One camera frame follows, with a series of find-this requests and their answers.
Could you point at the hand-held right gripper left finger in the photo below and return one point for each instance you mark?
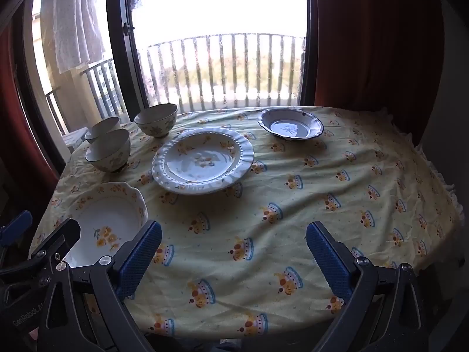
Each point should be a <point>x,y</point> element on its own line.
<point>141,256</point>

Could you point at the white hanging towel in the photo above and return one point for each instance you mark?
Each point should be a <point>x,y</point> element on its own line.
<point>77,25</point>

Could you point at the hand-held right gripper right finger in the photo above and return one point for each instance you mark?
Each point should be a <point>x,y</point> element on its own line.
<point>328,260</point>

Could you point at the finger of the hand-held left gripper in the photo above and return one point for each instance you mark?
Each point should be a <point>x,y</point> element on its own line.
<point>60,236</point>
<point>14,225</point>

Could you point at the yellow printed tablecloth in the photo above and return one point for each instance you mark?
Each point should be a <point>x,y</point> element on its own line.
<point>256,198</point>

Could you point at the white beaded rim plate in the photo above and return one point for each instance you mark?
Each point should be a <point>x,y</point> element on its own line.
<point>198,161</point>

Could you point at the white floral bowl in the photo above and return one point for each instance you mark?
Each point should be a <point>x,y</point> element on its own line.
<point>157,124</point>
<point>110,154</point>
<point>104,126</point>

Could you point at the white plastic chair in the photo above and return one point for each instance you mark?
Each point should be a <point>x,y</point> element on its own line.
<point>75,137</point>

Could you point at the dark balcony railing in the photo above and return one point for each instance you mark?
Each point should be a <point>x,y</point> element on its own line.
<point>100,80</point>

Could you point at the red curtain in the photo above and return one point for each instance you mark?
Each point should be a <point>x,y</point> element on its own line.
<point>14,135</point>
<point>366,44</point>

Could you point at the blue rimmed white plate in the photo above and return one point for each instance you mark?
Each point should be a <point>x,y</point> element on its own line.
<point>289,126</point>

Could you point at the light balcony railing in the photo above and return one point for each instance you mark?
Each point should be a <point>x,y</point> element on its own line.
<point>227,35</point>

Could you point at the dark window frame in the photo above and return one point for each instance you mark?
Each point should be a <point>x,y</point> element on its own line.
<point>119,62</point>

